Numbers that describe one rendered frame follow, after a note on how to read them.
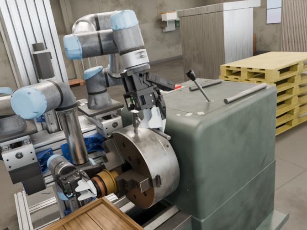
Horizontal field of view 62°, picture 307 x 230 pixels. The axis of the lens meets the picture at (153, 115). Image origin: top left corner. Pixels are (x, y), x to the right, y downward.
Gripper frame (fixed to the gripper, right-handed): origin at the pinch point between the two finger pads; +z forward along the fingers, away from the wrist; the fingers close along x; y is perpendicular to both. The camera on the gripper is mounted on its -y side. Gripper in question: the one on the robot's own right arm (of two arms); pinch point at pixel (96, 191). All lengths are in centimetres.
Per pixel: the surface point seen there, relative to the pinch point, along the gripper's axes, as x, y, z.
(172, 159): 4.8, -25.8, 11.1
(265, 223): -55, -77, 18
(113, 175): 1.9, -8.3, -1.3
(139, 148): 11.8, -15.9, 6.5
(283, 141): -109, -271, -63
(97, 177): 2.9, -2.9, -2.9
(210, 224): -27.1, -35.8, 17.9
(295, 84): -49, -324, -75
